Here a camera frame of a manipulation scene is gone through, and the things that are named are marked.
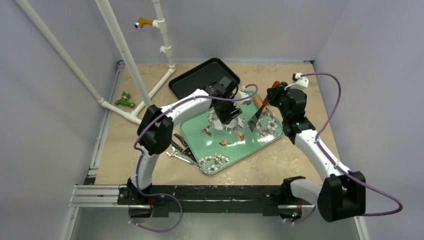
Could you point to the white dough ball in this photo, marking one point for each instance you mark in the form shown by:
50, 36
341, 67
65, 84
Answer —
234, 124

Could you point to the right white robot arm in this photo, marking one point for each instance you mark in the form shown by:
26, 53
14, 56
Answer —
342, 194

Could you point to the black handled pliers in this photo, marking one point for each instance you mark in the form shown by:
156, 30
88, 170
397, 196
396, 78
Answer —
183, 147

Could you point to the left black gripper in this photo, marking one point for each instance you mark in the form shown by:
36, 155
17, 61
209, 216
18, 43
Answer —
225, 117

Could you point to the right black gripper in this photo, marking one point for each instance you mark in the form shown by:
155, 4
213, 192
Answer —
274, 97

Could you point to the green plastic faucet tap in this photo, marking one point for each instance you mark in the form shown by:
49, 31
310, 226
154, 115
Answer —
125, 100

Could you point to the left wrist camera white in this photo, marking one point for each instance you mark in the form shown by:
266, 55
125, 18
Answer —
241, 98

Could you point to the aluminium rail frame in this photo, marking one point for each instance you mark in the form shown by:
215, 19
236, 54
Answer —
116, 160

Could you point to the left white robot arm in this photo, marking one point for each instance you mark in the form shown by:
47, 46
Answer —
156, 128

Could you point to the metal scraper wooden handle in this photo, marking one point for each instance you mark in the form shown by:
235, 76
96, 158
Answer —
252, 122

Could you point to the silver open-end wrench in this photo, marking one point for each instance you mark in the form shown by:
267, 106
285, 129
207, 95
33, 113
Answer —
174, 153

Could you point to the green floral tray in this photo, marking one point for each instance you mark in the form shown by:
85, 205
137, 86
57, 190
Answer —
216, 150

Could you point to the orange faucet tap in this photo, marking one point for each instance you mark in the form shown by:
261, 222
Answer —
141, 22

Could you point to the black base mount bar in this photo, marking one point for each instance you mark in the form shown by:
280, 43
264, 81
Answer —
161, 200

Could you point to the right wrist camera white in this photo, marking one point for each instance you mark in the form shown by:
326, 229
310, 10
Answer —
299, 82

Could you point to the black plastic tray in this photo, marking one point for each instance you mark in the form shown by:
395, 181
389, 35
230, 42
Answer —
206, 73

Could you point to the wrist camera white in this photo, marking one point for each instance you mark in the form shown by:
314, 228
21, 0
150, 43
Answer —
299, 82
241, 98

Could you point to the white PVC pipe frame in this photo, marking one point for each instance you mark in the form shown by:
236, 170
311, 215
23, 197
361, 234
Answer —
111, 21

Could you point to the wooden dough roller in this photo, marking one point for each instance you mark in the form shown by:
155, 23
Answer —
257, 100

